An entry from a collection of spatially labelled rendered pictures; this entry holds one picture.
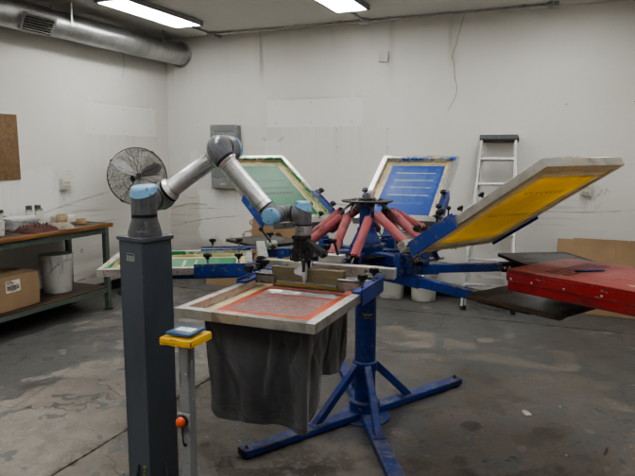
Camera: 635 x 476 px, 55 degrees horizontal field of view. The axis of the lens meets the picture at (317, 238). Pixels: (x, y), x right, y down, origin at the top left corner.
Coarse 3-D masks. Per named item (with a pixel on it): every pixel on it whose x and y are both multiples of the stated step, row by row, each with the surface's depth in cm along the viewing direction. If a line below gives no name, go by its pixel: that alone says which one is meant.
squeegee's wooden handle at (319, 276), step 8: (272, 272) 280; (280, 272) 278; (288, 272) 277; (312, 272) 272; (320, 272) 270; (328, 272) 269; (336, 272) 267; (344, 272) 267; (288, 280) 277; (296, 280) 276; (312, 280) 272; (320, 280) 271; (328, 280) 269; (336, 280) 268
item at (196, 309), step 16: (224, 288) 264; (240, 288) 270; (192, 304) 236; (208, 304) 246; (336, 304) 236; (352, 304) 245; (208, 320) 226; (224, 320) 223; (240, 320) 221; (256, 320) 218; (272, 320) 215; (288, 320) 213; (304, 320) 213; (320, 320) 214
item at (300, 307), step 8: (344, 296) 265; (288, 304) 250; (296, 304) 250; (304, 304) 250; (312, 304) 250; (320, 304) 250; (328, 304) 250; (272, 312) 238; (280, 312) 238; (288, 312) 238; (296, 312) 238; (304, 312) 238; (312, 312) 238; (320, 312) 238
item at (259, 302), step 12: (264, 288) 280; (276, 288) 280; (288, 288) 280; (240, 300) 256; (252, 300) 256; (264, 300) 256; (276, 300) 256; (240, 312) 238; (252, 312) 238; (264, 312) 238
